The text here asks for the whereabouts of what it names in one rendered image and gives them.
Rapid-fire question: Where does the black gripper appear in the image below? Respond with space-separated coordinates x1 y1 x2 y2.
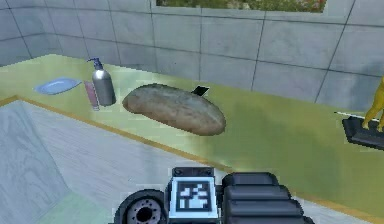
113 189 169 224

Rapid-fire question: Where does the silver soap dispenser bottle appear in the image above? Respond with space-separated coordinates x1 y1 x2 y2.
86 57 117 107

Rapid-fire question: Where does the yellow statue on black base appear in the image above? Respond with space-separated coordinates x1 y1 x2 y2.
341 75 384 151

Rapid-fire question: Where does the brown potato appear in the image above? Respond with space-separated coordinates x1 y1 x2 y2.
121 83 227 137

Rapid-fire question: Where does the pink flat stick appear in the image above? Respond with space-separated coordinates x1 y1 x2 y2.
83 80 101 112

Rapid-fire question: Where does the small black flat card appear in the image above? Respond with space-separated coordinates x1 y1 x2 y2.
191 85 211 97

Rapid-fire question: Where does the pale blue plate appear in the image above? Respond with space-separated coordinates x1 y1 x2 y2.
33 77 83 96

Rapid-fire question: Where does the thin white rod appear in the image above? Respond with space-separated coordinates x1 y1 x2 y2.
333 111 381 123

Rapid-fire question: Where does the window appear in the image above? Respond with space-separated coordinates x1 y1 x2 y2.
155 0 328 14

